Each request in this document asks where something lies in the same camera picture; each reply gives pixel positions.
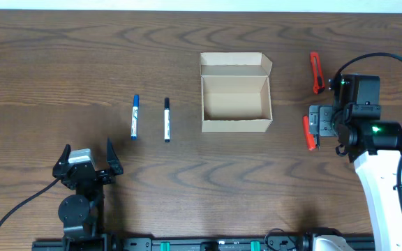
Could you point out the orange stapler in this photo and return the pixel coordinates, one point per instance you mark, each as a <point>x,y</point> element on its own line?
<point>310,138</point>

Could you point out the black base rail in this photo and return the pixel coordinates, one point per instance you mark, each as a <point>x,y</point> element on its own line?
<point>274,242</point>

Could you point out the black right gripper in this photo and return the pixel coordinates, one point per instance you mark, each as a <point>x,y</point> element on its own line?
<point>323,113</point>

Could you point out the black whiteboard marker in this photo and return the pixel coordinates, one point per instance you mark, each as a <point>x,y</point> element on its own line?
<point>167,120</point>

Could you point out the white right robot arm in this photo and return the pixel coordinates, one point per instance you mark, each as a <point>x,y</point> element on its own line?
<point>373,146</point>

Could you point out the orange utility knife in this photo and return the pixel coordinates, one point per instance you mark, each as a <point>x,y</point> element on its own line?
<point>319,85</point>

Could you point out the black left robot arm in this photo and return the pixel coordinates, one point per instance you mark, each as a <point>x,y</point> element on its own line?
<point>82,213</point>

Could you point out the blue whiteboard marker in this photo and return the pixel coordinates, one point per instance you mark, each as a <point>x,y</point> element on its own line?
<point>134,122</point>

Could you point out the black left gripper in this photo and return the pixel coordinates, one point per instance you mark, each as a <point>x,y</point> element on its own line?
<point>114,166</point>

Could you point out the cardboard box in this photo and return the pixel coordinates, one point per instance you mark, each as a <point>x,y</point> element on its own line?
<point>235,90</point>

